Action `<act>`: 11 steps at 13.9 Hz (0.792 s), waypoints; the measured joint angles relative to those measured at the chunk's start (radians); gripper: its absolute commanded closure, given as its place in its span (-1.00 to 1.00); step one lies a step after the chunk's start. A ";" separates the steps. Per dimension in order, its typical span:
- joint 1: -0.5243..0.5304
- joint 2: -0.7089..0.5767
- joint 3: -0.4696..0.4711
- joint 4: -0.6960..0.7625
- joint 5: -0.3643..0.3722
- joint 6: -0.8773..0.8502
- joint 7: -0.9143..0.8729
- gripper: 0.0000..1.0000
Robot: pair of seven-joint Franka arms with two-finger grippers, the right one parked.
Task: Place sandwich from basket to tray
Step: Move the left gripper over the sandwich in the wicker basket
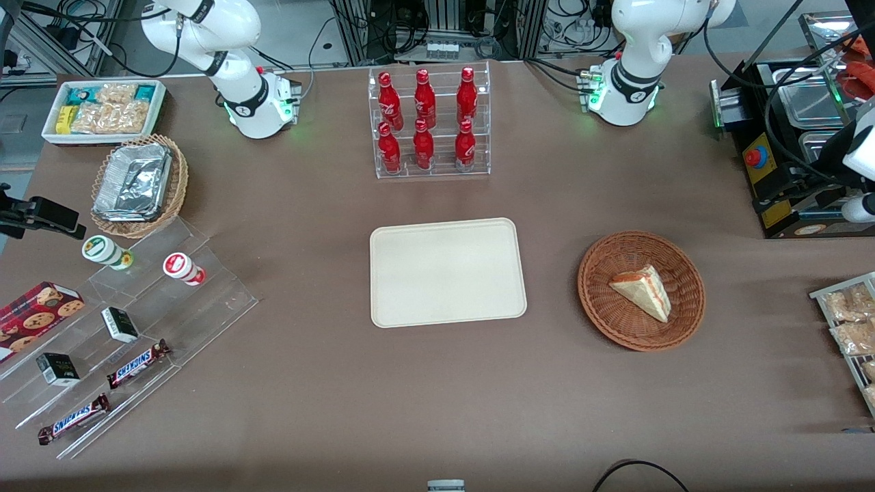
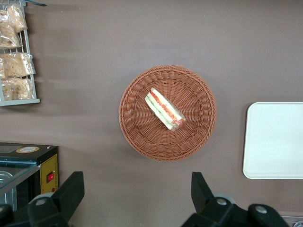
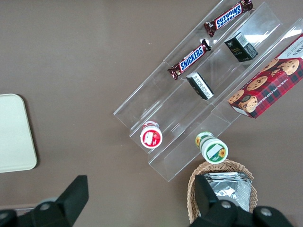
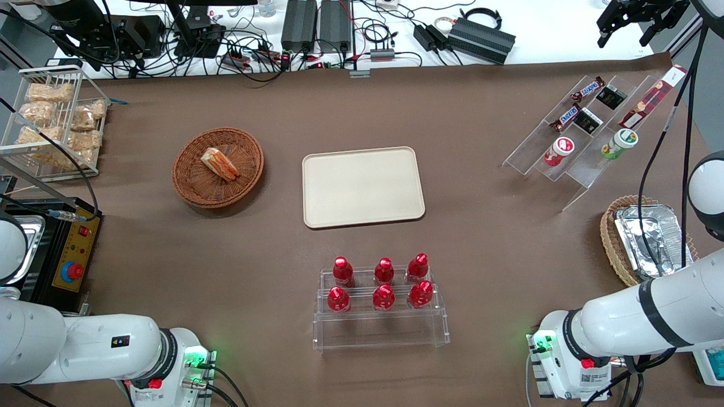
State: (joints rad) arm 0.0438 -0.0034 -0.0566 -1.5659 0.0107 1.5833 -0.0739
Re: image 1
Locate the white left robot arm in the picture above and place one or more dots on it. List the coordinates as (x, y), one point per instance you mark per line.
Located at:
(632, 96)

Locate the clear acrylic step display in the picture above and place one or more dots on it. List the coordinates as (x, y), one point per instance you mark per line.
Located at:
(205, 301)

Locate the small grey device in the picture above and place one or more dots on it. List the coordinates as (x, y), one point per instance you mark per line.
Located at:
(446, 486)

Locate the red emergency stop button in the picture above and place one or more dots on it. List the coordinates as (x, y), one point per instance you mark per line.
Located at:
(755, 157)

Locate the red cookie box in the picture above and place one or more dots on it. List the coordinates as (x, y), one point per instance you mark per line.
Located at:
(34, 318)

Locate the orange fried food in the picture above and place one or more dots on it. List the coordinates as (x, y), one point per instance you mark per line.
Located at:
(863, 75)

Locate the silver foil container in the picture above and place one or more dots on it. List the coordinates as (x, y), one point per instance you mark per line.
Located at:
(133, 181)

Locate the yellow snack pack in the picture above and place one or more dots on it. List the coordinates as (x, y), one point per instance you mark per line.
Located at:
(63, 119)

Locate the triangular sandwich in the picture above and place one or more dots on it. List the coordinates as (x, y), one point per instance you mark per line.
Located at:
(642, 290)

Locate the red-lid white cup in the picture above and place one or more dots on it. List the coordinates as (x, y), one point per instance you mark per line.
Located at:
(181, 266)

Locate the oval tan wicker basket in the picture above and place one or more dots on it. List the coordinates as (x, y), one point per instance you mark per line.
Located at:
(176, 184)

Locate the small black box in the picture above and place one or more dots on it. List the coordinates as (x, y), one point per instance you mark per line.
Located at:
(58, 369)
(119, 324)

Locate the stainless steel pan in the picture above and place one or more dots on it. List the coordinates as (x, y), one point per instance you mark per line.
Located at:
(806, 143)
(806, 102)

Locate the teal snack pack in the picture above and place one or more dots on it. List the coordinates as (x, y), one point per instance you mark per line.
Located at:
(145, 92)
(78, 94)

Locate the clear acrylic bottle rack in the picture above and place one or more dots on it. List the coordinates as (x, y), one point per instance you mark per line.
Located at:
(444, 173)

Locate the tray of packaged snacks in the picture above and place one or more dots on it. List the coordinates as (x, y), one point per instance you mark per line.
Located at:
(854, 365)

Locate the white rectangular snack bin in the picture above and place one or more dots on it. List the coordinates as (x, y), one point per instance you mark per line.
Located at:
(51, 137)

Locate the green-lid white cup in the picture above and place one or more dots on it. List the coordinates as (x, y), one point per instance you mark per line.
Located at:
(102, 249)

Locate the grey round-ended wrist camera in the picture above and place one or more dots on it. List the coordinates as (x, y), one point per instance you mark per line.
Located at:
(860, 208)

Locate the clear bag of crackers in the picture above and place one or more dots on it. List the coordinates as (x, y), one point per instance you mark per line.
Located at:
(109, 117)
(116, 92)

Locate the red cola bottle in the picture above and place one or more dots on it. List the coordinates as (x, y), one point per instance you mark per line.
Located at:
(467, 99)
(423, 147)
(389, 102)
(424, 102)
(465, 150)
(389, 154)

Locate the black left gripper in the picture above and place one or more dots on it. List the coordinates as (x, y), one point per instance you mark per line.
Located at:
(832, 158)

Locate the black food warmer machine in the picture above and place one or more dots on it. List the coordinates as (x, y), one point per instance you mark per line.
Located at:
(757, 184)

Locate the beige plastic tray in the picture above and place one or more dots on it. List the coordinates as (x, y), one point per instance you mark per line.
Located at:
(410, 301)

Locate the brown Snickers bar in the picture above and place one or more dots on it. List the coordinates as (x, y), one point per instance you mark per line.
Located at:
(137, 365)
(74, 419)

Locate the black camera clamp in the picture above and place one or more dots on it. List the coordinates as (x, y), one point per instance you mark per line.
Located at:
(48, 213)

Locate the aluminium frame rack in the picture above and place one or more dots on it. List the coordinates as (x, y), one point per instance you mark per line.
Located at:
(444, 20)

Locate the clear bag of snacks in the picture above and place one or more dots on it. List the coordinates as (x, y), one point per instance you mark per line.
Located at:
(871, 396)
(847, 304)
(854, 338)
(869, 370)

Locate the round brown wicker basket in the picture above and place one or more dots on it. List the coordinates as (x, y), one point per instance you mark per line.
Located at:
(615, 321)

